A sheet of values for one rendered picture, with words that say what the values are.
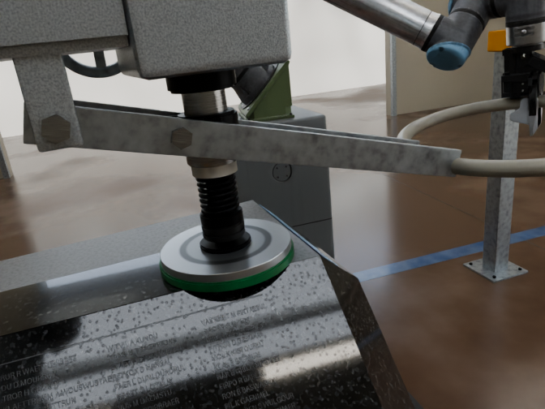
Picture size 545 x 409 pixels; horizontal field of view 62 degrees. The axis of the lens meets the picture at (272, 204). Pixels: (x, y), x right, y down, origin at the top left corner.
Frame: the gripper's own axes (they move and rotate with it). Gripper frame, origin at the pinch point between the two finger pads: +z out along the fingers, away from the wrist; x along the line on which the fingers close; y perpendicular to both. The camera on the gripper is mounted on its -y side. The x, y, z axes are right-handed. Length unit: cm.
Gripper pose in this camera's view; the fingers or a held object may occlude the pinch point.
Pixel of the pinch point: (537, 127)
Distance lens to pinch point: 131.8
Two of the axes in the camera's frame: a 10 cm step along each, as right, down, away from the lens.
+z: 1.9, 9.2, 3.4
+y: -7.9, -0.7, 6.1
